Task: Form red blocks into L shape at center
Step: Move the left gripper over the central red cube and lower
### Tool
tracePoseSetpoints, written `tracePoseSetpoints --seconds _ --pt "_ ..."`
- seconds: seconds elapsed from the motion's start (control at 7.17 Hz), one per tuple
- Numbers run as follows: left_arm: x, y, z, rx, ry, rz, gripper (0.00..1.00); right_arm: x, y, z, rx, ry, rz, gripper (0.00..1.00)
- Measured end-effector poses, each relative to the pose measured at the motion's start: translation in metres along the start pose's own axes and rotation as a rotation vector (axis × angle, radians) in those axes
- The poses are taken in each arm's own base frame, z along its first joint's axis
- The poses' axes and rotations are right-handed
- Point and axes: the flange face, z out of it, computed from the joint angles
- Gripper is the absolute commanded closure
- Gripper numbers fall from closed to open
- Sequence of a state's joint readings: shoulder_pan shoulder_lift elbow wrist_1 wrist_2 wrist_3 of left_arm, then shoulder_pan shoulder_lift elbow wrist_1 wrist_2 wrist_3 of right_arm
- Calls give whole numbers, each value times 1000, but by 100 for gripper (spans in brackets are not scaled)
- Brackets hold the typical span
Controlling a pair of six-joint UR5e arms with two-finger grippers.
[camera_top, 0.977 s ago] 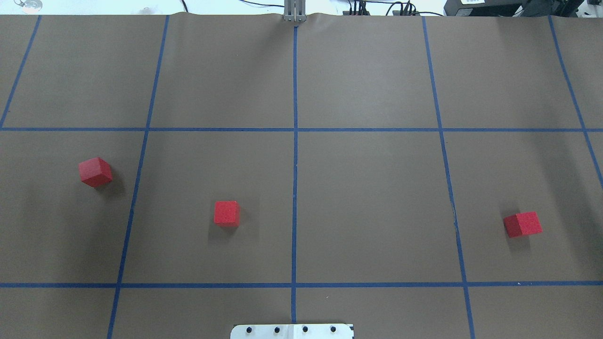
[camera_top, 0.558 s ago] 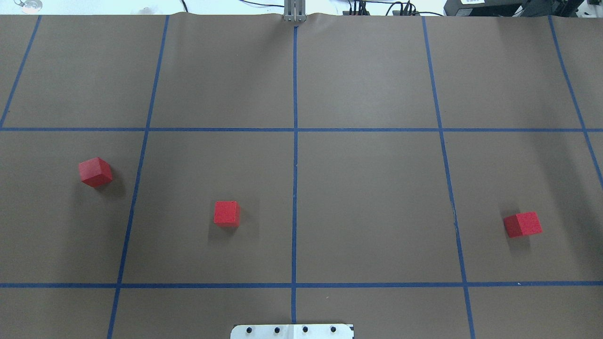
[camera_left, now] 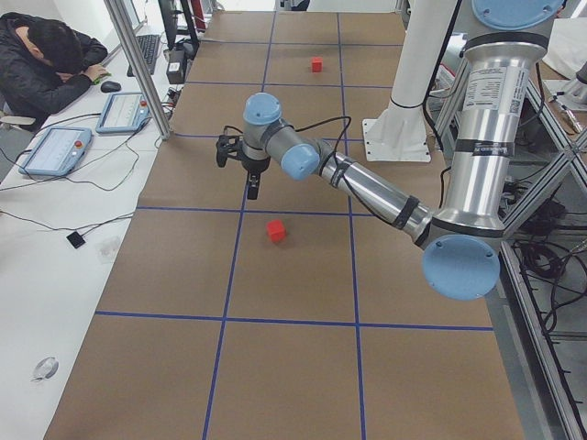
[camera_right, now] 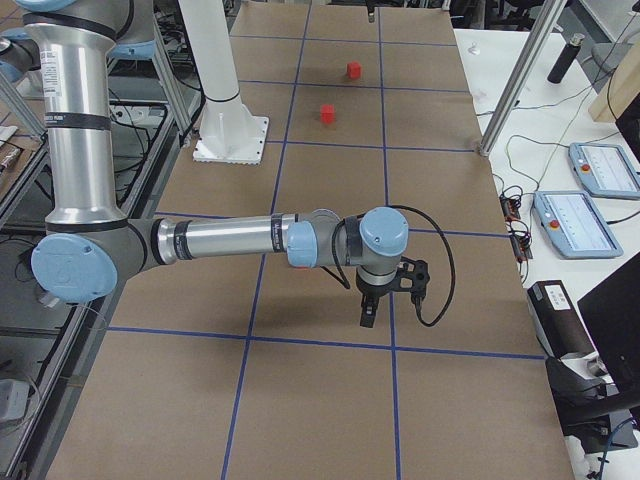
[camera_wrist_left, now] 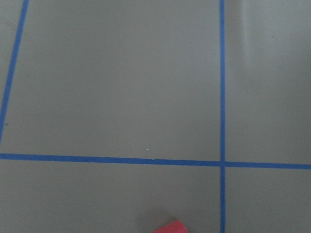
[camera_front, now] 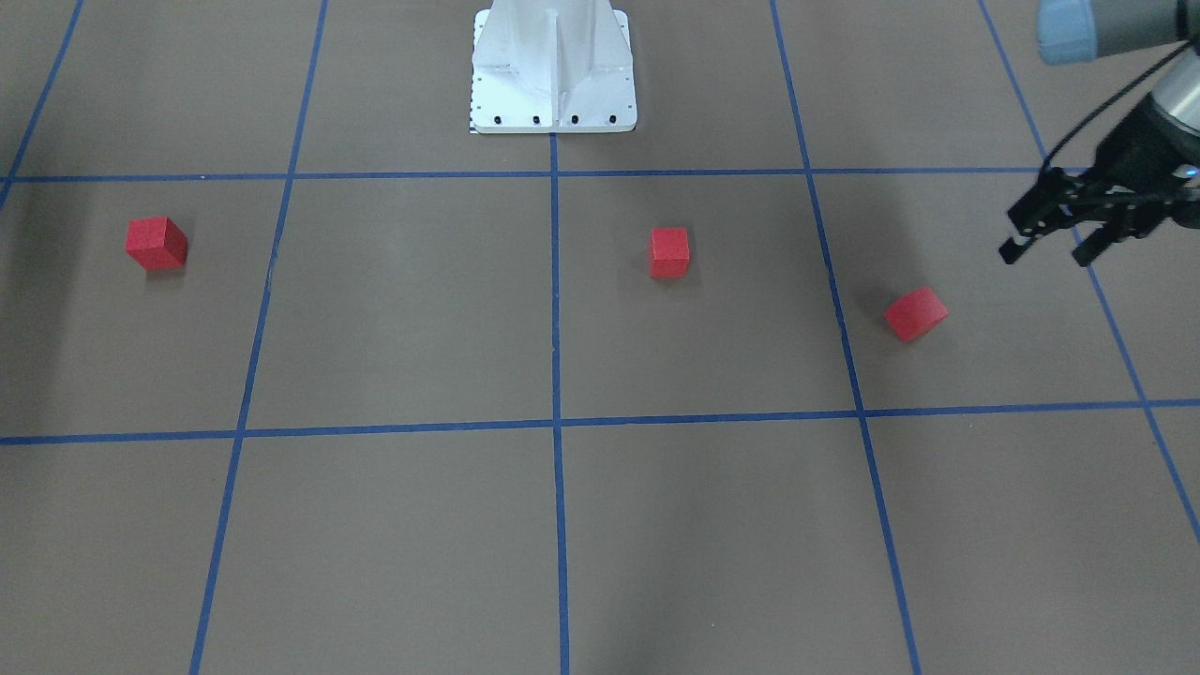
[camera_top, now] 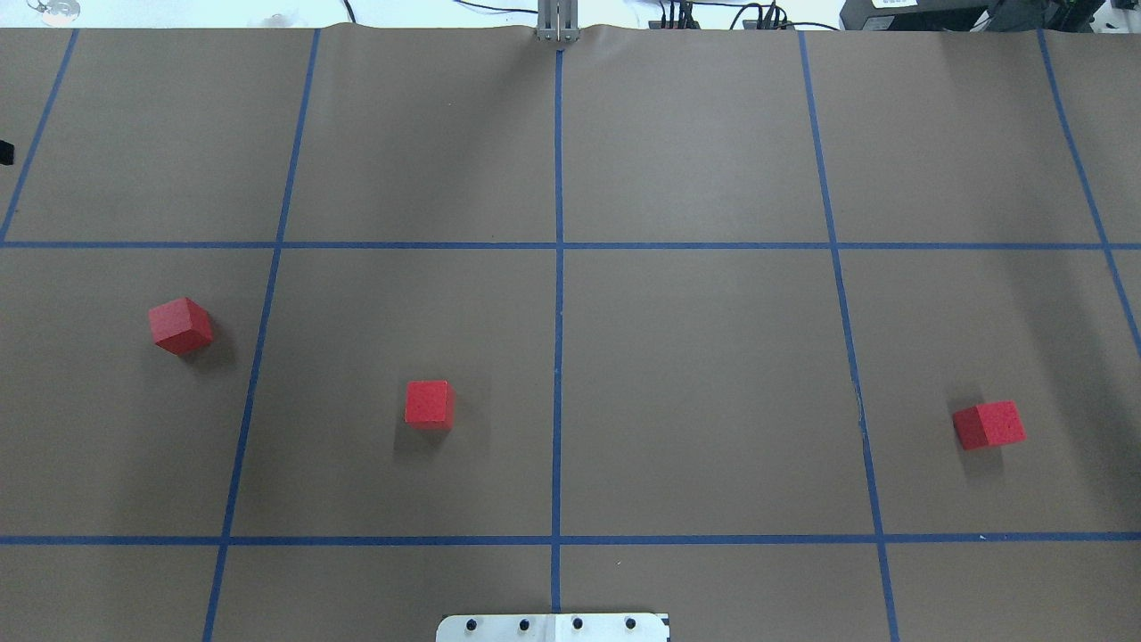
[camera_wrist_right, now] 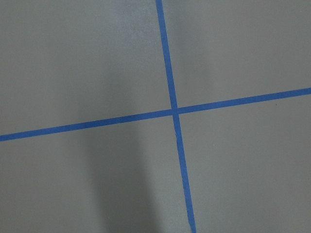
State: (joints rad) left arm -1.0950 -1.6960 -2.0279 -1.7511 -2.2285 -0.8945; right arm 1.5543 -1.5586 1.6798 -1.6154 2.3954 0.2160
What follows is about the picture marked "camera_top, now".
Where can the red block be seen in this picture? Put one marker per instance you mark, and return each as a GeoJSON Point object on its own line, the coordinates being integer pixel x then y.
{"type": "Point", "coordinates": [180, 326]}
{"type": "Point", "coordinates": [430, 405]}
{"type": "Point", "coordinates": [990, 425]}

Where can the aluminium frame post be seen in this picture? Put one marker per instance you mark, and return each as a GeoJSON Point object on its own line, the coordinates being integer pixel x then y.
{"type": "Point", "coordinates": [558, 21]}

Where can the white mount base plate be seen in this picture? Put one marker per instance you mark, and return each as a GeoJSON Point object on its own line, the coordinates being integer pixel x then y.
{"type": "Point", "coordinates": [555, 627]}

